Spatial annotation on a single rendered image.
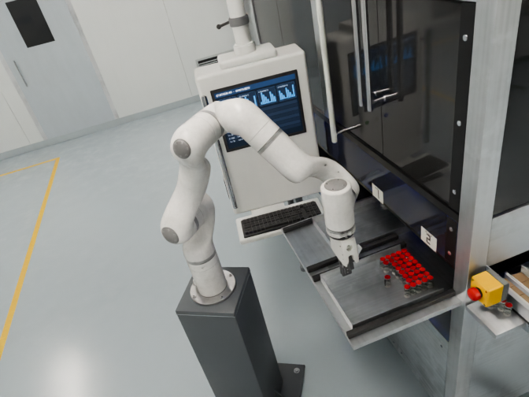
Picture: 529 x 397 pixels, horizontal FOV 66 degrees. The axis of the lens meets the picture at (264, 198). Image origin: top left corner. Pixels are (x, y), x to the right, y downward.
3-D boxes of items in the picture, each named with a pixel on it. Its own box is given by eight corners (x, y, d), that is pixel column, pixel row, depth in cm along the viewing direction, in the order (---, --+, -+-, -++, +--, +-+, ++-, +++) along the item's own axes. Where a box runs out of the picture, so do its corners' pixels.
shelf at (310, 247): (374, 198, 196) (374, 194, 195) (481, 297, 138) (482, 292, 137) (281, 231, 189) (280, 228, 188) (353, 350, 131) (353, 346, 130)
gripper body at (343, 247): (360, 233, 115) (363, 262, 121) (344, 215, 124) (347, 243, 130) (336, 243, 114) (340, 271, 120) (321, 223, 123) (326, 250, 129)
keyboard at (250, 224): (315, 202, 212) (315, 198, 211) (323, 217, 200) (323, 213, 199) (241, 222, 211) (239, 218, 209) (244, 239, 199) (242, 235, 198)
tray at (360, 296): (400, 250, 161) (400, 243, 159) (443, 295, 140) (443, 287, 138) (320, 280, 156) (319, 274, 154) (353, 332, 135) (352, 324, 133)
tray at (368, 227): (379, 199, 191) (379, 193, 189) (412, 229, 170) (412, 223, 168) (312, 224, 186) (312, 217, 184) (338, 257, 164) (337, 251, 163)
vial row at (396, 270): (389, 262, 157) (389, 254, 154) (417, 294, 142) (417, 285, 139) (384, 265, 156) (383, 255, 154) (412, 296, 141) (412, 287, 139)
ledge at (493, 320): (501, 294, 138) (501, 290, 137) (534, 322, 127) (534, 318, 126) (465, 309, 136) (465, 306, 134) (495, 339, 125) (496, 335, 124)
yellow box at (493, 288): (488, 284, 130) (490, 268, 126) (506, 299, 124) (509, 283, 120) (467, 292, 129) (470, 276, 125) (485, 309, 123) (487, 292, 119)
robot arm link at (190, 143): (205, 227, 154) (181, 255, 143) (179, 212, 156) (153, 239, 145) (230, 119, 120) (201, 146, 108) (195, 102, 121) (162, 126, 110)
